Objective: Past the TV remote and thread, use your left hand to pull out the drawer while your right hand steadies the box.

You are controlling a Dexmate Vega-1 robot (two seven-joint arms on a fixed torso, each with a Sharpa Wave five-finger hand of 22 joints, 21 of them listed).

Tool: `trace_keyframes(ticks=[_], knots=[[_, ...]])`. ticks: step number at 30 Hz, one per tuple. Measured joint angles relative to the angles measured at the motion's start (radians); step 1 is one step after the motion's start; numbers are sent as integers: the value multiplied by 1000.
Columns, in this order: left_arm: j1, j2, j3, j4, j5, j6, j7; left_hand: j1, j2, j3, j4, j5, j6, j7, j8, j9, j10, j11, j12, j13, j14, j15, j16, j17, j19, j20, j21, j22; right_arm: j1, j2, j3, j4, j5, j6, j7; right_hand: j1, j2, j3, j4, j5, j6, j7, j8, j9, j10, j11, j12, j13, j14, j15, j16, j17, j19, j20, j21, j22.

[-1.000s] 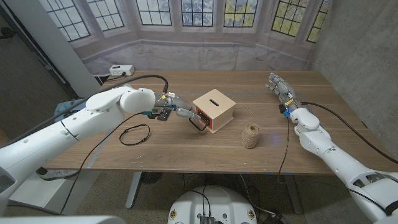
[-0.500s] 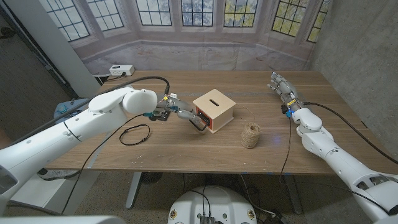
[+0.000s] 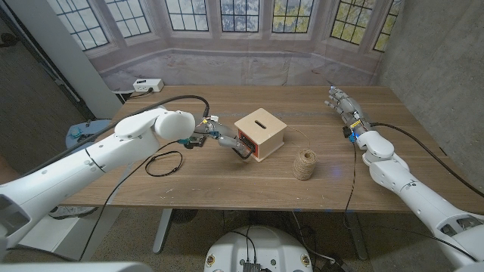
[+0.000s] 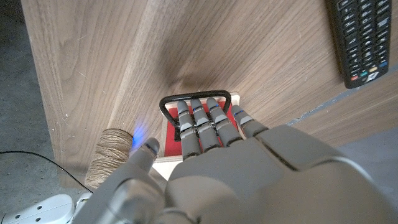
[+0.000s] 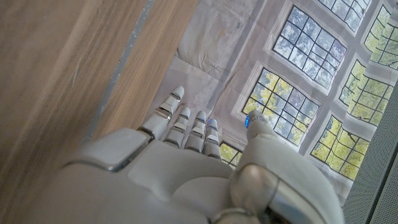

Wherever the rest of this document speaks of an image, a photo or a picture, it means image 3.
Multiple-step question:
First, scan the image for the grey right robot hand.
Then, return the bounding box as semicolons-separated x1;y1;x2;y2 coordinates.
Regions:
324;85;374;139

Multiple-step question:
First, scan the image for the wooden box with slot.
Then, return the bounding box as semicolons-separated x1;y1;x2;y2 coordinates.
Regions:
234;107;288;163

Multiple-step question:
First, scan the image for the brown twine spool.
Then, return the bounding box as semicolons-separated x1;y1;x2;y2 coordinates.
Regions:
286;126;318;181

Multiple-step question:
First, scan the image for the printed window backdrop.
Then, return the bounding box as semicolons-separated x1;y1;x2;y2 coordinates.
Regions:
47;0;405;92

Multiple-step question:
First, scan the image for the grey table leg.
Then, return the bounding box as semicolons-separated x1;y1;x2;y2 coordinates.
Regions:
344;212;368;261
152;209;175;254

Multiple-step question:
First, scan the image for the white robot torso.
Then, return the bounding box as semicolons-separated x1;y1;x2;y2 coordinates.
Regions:
203;225;314;272

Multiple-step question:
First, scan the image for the white power strip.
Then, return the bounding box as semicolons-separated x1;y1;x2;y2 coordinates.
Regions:
132;78;165;94

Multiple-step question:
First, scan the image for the blue round stool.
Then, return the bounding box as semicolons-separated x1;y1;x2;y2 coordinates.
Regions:
65;119;114;150

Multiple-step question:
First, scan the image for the grey sneaker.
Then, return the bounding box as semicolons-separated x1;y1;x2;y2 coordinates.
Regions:
48;206;98;221

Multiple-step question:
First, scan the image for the white floor platform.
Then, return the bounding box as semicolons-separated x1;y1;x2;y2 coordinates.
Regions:
17;215;82;252

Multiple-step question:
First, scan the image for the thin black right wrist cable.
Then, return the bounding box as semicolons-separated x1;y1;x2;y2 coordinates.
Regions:
342;141;479;262

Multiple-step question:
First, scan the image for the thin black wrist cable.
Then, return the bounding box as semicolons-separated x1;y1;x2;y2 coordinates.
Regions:
77;140;197;261
342;141;479;262

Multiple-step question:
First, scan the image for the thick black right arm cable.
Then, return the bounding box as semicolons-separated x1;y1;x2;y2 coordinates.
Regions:
370;121;484;198

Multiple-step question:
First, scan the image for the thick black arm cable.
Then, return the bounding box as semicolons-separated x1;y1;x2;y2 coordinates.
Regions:
370;121;484;198
22;94;211;178

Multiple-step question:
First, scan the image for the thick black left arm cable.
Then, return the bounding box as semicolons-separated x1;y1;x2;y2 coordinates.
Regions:
22;94;211;178

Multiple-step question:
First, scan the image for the thin black left wrist cable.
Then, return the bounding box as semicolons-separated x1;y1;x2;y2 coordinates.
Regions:
77;140;197;261

